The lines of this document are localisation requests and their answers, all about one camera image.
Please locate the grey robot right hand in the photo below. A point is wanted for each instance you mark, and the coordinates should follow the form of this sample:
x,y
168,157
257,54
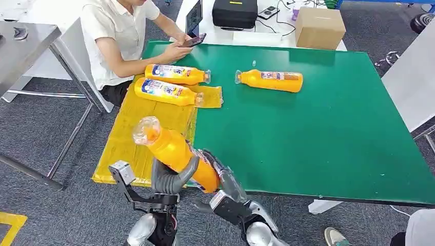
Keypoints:
x,y
232,185

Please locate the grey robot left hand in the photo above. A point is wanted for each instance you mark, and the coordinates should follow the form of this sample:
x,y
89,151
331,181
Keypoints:
x,y
166,183

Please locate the orange drink bottle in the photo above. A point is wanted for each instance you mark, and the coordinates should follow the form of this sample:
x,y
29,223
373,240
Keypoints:
x,y
173,74
268,83
163,92
173,149

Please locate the black smartphone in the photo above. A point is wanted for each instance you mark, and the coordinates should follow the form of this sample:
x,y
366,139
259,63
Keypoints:
x,y
193,40

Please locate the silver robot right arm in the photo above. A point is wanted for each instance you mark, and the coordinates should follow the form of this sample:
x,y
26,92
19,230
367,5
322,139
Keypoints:
x,y
261,234

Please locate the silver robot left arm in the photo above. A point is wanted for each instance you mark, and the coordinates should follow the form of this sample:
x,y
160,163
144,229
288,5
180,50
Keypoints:
x,y
142,231

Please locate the yellow sheet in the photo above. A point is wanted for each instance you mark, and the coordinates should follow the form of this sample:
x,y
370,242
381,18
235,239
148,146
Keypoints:
x,y
136,135

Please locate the green table mat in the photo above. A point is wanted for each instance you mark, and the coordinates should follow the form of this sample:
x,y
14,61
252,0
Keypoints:
x,y
323,135

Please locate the white table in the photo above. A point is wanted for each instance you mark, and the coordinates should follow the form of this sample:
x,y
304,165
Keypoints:
x,y
217,35

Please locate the person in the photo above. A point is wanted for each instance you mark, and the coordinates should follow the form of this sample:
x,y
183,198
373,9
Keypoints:
x,y
115,37
421,227

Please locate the yellow floor tape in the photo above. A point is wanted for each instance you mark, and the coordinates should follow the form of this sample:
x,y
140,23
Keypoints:
x,y
13,222

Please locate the black tablet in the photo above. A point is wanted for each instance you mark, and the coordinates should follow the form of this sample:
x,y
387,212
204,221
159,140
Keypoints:
x,y
194,17

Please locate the black carrying case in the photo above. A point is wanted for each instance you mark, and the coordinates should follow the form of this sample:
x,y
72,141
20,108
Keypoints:
x,y
234,13

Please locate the brown cardboard box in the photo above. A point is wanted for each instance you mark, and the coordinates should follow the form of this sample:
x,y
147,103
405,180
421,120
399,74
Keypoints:
x,y
319,29

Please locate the purple small container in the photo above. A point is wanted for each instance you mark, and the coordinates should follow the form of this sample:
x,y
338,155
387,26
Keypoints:
x,y
295,13

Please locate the steel bench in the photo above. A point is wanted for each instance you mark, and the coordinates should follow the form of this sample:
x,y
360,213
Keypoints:
x,y
23,51

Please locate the grey table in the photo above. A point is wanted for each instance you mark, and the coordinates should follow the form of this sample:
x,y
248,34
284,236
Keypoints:
x,y
411,85

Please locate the black round stool base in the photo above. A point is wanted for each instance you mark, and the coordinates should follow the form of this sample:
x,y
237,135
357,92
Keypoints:
x,y
423,23

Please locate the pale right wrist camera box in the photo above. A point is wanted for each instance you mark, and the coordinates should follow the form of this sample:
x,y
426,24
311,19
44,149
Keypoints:
x,y
224,207

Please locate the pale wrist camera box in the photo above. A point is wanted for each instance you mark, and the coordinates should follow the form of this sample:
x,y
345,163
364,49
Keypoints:
x,y
224,207
123,172

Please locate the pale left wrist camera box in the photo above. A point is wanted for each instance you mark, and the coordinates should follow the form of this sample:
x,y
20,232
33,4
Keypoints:
x,y
123,172

